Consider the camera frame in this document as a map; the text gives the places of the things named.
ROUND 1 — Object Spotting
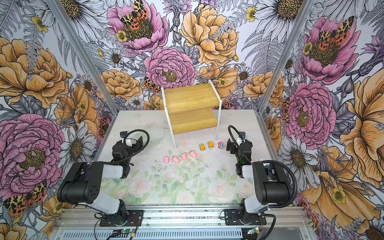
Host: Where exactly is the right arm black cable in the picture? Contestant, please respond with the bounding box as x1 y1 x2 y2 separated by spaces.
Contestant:
227 125 298 209

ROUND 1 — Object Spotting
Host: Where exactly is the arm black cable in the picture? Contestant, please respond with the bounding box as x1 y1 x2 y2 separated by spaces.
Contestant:
227 125 298 209
112 129 150 165

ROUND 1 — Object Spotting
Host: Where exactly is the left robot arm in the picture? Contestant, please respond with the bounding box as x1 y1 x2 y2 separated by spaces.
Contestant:
57 130 150 226

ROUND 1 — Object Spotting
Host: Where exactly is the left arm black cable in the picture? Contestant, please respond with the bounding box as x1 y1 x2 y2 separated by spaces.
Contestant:
112 129 150 165

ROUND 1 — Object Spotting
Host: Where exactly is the wooden two-tier shelf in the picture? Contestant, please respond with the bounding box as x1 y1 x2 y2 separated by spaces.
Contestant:
161 80 222 148

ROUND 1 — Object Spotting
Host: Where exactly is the aluminium frame rail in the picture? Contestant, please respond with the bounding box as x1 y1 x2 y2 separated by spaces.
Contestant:
55 204 310 230

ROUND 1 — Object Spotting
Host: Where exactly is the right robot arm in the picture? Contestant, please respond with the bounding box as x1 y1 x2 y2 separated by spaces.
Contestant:
227 126 298 225

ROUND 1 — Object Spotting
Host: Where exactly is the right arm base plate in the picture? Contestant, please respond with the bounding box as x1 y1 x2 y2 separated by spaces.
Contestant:
222 209 267 226

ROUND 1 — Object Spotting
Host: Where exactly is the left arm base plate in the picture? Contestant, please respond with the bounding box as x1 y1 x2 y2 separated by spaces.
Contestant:
100 210 144 227

